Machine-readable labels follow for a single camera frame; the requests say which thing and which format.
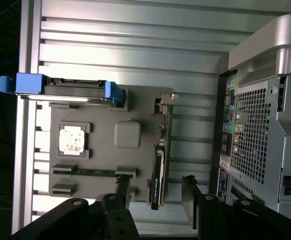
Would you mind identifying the grey parts rack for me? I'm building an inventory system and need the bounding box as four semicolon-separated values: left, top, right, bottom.
48;85;176;204

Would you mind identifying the open PC case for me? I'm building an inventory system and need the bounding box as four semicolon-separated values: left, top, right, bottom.
209;13;291;221

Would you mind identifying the hard disk with blue caddy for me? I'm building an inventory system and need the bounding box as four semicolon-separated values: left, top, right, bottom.
0;72;126;109

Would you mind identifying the green RAM stick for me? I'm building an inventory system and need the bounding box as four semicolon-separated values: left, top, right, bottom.
54;168;136;176

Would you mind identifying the silver CPU chip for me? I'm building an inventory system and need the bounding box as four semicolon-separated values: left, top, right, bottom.
58;124;87;155

